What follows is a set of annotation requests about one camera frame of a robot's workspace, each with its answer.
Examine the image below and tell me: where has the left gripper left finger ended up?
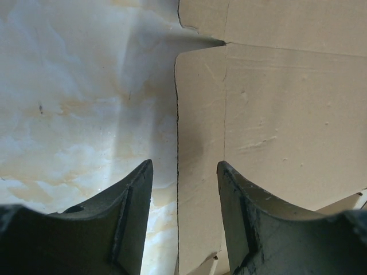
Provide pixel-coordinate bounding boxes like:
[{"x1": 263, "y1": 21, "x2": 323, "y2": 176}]
[{"x1": 1, "y1": 160, "x2": 153, "y2": 274}]

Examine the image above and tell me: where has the brown cardboard box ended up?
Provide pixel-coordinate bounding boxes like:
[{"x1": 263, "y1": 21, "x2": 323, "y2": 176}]
[{"x1": 175, "y1": 1, "x2": 366, "y2": 274}]

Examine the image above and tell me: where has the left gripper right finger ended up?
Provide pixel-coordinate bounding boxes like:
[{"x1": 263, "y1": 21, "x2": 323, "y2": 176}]
[{"x1": 217, "y1": 161, "x2": 366, "y2": 274}]

